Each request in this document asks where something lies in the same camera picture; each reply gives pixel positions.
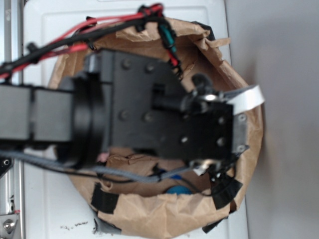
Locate grey braided cable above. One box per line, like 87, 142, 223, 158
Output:
0, 149, 200, 185

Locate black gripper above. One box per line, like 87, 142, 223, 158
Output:
83, 49, 248, 164

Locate pink plush bunny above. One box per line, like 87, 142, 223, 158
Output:
97, 153, 109, 163

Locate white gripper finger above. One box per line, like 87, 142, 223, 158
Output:
224, 85, 265, 115

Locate blue ball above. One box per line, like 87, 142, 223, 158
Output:
166, 185, 192, 195

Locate metal frame rail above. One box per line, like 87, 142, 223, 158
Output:
0, 0, 26, 239

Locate red and black cable bundle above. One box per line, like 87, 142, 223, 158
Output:
0, 2, 184, 83

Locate brown paper bag bin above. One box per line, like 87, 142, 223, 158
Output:
49, 17, 263, 239

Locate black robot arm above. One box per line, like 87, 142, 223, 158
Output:
0, 49, 264, 168

